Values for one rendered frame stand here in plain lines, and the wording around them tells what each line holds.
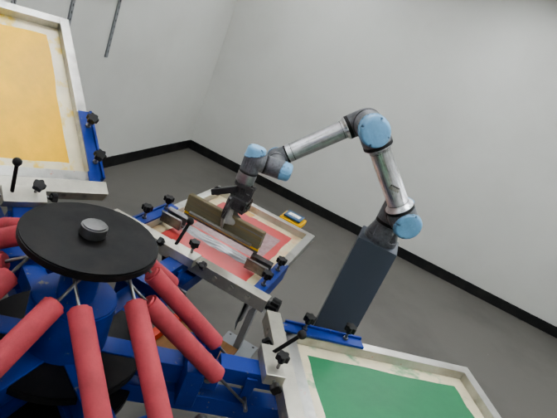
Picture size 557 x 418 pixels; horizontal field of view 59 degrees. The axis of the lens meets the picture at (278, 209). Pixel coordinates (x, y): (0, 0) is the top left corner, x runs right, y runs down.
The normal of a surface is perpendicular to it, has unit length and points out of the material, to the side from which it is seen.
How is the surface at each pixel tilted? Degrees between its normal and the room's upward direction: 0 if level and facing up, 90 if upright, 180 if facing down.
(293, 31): 90
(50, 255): 0
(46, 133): 32
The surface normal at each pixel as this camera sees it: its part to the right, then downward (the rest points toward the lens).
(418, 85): -0.33, 0.23
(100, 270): 0.37, -0.86
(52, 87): 0.62, -0.46
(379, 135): -0.01, 0.28
